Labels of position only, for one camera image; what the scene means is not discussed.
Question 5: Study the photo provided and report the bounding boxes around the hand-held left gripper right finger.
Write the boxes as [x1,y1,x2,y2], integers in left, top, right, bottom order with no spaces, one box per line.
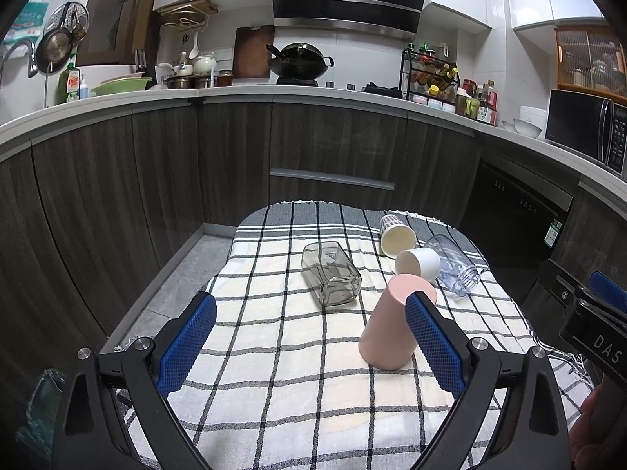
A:
[404,291,574,470]

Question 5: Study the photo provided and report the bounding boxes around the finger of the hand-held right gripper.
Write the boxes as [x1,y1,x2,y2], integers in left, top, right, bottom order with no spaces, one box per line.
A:
[538,258,589,307]
[574,270,627,315]

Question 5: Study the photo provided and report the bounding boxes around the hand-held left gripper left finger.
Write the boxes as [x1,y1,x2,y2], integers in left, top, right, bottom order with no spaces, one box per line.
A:
[51,291,217,470]

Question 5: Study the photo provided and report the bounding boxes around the pink cup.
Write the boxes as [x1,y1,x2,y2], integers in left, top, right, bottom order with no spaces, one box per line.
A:
[359,274,438,370]

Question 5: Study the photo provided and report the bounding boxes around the clear plastic cup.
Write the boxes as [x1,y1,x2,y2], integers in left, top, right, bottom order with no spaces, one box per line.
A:
[424,234,482,298]

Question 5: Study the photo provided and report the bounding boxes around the white cup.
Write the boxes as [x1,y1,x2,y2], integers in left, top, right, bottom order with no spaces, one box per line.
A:
[395,247,440,282]

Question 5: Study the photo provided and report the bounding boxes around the cream striped cup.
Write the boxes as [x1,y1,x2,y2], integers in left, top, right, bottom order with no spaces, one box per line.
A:
[379,211,417,258]

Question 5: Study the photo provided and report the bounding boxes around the smoky square glass cup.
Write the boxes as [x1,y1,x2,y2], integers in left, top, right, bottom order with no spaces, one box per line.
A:
[301,241,362,308]

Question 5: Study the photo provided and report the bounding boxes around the person's right hand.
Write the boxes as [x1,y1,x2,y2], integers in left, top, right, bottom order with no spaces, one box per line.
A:
[571,386,611,470]

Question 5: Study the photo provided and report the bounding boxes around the black dishwasher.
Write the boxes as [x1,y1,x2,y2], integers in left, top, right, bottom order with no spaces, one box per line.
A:
[459,159,574,287]

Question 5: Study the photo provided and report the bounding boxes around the black white checked cloth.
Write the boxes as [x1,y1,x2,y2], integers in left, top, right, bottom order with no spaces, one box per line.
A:
[115,200,596,470]

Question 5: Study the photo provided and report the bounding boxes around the stacked glass bowls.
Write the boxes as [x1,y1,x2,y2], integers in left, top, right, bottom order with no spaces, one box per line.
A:
[500,118,544,139]

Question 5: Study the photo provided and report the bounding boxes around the black microwave oven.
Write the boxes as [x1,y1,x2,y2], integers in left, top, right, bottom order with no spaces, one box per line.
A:
[544,89,627,174]

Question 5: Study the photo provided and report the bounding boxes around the green plastic bag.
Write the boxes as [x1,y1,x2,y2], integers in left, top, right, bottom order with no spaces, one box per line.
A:
[16,369,68,462]

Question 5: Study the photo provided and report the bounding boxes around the white rice cooker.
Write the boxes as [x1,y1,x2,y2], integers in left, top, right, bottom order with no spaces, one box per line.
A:
[518,106,549,130]

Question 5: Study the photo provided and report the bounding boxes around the soy sauce bottle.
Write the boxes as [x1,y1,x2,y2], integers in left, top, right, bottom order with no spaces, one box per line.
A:
[477,81,498,125]

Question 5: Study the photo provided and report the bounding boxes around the dark red-capped bottle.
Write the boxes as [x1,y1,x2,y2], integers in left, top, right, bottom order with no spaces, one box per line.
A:
[459,78,479,118]

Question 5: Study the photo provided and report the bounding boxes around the wooden glass door cabinet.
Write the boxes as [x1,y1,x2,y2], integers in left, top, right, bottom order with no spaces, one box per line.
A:
[555,26,627,107]

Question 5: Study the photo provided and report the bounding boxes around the black spice rack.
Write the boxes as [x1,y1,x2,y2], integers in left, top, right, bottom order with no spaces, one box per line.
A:
[401,44,462,105]

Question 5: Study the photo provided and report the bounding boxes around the black bag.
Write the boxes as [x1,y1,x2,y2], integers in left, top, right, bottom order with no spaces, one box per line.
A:
[361,82,404,99]

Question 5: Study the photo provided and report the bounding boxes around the steel pot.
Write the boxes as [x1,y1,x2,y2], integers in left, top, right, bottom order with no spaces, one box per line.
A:
[164,74,214,90]

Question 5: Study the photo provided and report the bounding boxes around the green dish basin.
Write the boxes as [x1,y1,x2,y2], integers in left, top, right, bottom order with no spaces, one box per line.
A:
[91,77,154,97]

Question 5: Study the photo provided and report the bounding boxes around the white kettle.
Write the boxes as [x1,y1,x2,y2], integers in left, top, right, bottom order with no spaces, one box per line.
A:
[156,62,195,79]

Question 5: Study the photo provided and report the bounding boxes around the green dish soap bottle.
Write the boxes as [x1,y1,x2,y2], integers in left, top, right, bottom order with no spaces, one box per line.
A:
[58,56,82,105]

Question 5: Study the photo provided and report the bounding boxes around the black induction cooker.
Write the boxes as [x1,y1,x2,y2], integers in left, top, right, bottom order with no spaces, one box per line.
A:
[275,76,330,87]

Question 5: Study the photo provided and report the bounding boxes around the brown cutting board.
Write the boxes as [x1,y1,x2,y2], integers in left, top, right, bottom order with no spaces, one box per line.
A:
[232,25,275,79]

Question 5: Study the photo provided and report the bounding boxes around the black wok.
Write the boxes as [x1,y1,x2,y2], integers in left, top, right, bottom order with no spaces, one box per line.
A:
[266,43,335,80]

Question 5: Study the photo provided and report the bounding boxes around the hanging frying pan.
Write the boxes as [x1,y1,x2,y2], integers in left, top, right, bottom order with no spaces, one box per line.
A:
[36,27,74,76]

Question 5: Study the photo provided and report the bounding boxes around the steel faucet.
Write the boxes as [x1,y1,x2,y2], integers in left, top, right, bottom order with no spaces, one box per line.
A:
[0,39,39,90]

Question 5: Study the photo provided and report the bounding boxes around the green tissue packet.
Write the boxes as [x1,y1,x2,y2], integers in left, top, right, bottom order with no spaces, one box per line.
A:
[9,2,50,46]

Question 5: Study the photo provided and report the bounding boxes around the silver drawer handle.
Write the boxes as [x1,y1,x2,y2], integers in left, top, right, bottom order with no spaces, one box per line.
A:
[269,168,396,191]

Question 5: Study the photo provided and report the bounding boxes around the wall rack with wooden boards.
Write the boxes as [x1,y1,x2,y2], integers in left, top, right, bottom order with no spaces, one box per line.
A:
[159,0,219,28]

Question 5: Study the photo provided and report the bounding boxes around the round wire rack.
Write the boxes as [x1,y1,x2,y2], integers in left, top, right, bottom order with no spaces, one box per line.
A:
[46,2,89,41]

